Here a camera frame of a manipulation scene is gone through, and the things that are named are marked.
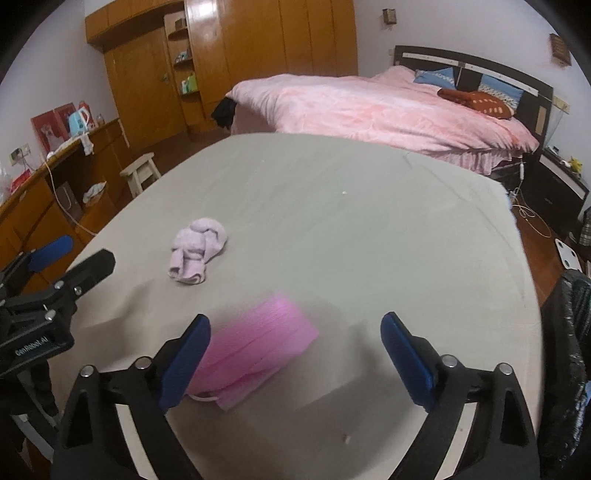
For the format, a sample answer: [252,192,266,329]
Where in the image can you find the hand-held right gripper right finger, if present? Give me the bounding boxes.
[380,311,541,480]

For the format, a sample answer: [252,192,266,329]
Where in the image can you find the pink cable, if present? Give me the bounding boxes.
[44,157,100,238]

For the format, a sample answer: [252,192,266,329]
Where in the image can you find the white bathroom scale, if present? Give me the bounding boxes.
[554,239,583,271]

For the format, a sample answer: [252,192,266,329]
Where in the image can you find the blue pillow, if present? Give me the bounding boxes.
[478,75,525,112]
[414,68,455,88]

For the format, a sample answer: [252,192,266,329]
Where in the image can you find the white floor cable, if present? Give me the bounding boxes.
[512,185,552,238]

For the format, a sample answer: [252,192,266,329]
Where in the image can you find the pink face mask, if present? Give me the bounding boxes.
[185,292,320,411]

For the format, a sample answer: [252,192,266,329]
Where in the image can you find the wooden wardrobe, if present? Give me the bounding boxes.
[85,0,358,148]

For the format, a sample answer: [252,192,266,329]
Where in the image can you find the brown dotted pillow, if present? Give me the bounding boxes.
[438,88,515,120]

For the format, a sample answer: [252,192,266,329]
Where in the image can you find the wooden sideboard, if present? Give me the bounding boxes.
[0,117,132,296]

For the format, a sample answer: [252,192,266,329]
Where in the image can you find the large woven wall lamp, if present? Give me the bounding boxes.
[549,33,572,68]

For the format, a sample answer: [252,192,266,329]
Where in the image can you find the light blue kettle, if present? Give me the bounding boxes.
[68,105,93,137]

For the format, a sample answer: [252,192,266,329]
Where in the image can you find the black garment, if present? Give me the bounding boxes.
[211,97,238,130]

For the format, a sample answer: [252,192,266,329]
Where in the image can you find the red gift bag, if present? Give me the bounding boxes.
[31,104,77,153]

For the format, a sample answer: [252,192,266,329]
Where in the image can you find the lilac rolled towel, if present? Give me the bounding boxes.
[167,218,228,284]

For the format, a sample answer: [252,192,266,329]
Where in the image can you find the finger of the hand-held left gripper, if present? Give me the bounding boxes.
[4,248,116,319]
[0,235,75,287]

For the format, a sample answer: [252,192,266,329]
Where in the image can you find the black nightstand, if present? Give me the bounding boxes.
[522,148,589,238]

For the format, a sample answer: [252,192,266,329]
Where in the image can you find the white wooden stool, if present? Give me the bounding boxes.
[120,152,162,199]

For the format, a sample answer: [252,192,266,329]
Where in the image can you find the pink duvet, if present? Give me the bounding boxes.
[225,65,541,176]

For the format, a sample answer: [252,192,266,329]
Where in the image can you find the black trash bin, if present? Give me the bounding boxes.
[538,270,591,478]

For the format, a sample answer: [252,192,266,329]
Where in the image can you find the grey table cover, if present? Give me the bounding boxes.
[46,132,543,480]

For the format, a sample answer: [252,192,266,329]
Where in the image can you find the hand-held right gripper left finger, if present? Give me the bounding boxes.
[48,314,212,480]

